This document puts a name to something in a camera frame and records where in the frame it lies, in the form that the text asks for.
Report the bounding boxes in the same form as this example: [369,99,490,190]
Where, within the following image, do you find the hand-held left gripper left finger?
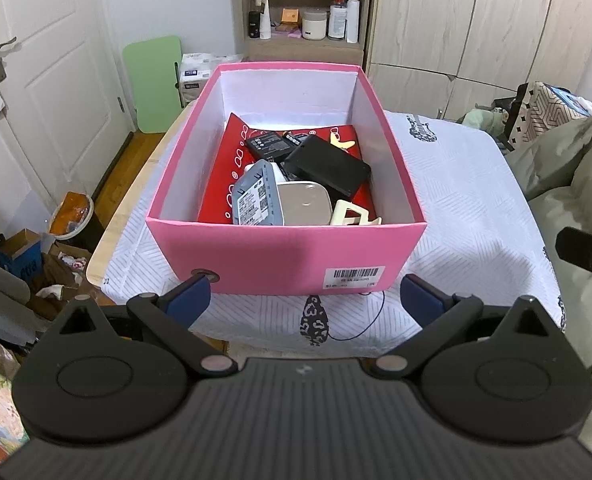
[58,270,240,379]

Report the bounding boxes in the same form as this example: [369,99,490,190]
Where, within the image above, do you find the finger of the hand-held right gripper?
[556,226,592,312]

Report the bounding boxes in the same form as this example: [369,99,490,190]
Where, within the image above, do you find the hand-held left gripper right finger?
[375,274,562,379]

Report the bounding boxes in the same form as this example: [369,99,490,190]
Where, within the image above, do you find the pink cardboard box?
[145,61,429,296]

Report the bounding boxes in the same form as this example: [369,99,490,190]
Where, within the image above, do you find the beige hair claw clip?
[330,199,383,226]

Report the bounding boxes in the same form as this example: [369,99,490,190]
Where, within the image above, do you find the grey pocket device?
[231,159,287,226]

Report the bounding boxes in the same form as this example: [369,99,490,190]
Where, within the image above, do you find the rounded metal tin can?
[276,183,333,226]

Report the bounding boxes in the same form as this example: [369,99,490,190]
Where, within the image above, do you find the black hard drive box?
[282,135,372,199]

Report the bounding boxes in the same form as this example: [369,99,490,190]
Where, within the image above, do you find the black battery pack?
[245,131,297,161]

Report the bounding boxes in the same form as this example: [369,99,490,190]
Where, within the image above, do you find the yellow starfish hair clip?
[328,127,359,154]

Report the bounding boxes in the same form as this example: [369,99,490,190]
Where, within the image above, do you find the grey green duvet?
[504,110,592,453]

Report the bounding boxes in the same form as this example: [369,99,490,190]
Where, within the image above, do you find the white patterned tablecloth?
[98,105,567,357]

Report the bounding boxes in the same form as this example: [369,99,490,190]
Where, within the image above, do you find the black trash bin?
[47,191,105,257]

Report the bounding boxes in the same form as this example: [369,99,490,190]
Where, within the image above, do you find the red patterned card liner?
[197,112,379,224]

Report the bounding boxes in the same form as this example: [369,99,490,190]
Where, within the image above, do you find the black and beige patterned bag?
[504,81,592,152]

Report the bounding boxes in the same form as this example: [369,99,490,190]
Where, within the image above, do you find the pale green cloth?
[462,106,510,137]

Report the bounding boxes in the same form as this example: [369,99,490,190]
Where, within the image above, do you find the blue printed cardboard box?
[0,229,45,287]

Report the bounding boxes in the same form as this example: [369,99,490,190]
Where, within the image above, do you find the green folding board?
[122,35,183,135]

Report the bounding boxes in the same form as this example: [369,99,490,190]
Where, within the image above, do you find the white plastic tissue package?
[178,52,245,109]

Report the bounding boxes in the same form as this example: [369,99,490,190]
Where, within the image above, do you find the white door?
[0,0,128,212]

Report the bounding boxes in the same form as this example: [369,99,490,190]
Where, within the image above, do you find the wooden wardrobe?
[363,0,592,122]

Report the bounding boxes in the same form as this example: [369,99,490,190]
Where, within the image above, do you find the wooden shelf cabinet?
[231,0,377,69]

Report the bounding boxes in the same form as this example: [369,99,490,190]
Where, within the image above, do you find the white cylinder bottle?
[346,0,361,44]

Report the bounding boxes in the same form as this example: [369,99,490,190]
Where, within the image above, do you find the white spray bottle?
[258,0,273,40]

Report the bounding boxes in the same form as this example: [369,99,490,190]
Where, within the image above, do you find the white labelled bottle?
[328,0,348,40]

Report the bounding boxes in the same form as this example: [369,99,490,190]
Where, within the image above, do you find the white jar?
[302,10,328,41]

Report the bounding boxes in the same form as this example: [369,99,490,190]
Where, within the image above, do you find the black cable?
[327,289,387,344]

